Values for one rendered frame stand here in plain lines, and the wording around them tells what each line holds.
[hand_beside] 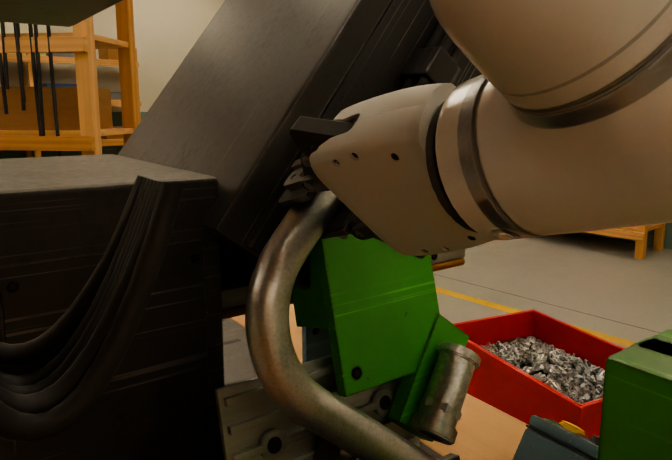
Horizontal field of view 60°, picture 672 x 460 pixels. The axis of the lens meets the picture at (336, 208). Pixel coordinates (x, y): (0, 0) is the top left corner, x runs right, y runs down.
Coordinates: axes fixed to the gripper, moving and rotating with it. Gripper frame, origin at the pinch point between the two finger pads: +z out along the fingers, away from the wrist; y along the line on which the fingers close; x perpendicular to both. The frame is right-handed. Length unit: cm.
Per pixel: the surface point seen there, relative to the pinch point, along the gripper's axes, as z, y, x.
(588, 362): 23, -65, -25
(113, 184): 8.5, 11.2, 6.3
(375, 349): 3.2, -12.4, 4.9
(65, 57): 815, 107, -327
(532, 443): 7.5, -39.4, -0.2
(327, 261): 3.2, -4.4, 1.9
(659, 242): 236, -402, -339
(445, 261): 15.7, -24.4, -14.2
